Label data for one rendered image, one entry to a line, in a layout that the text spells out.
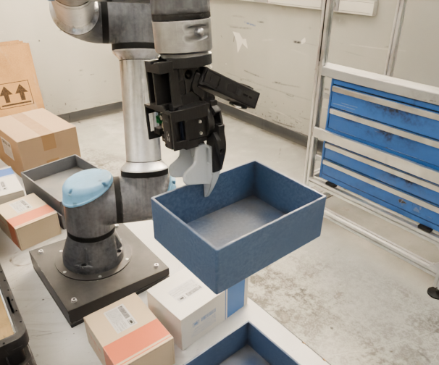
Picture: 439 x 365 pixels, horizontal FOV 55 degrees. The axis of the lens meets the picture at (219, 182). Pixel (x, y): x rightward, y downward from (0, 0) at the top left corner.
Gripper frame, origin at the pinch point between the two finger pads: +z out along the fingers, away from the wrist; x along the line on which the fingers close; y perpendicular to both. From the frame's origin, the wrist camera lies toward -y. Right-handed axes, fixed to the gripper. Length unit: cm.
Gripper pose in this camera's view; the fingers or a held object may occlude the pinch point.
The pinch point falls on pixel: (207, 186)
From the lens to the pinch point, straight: 65.1
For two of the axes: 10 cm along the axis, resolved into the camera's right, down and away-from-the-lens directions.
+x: 6.1, 3.0, -7.3
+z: 0.6, 9.1, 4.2
